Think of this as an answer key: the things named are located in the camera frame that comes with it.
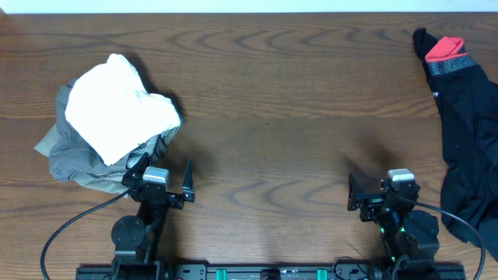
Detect black leggings with red waistband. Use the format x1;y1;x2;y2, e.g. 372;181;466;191
412;28;497;257

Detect grey crumpled garment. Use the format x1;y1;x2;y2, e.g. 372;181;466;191
34;79;179;194

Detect white crumpled garment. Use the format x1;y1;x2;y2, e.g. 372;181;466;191
65;54;181;166

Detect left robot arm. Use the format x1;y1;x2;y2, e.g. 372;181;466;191
110;154;195;280

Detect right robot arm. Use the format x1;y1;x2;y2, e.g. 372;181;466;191
347;169;442;280

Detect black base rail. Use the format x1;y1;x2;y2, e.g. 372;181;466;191
75;263;466;280

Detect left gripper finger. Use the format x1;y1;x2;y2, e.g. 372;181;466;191
127;152;150;175
182;159;195;202

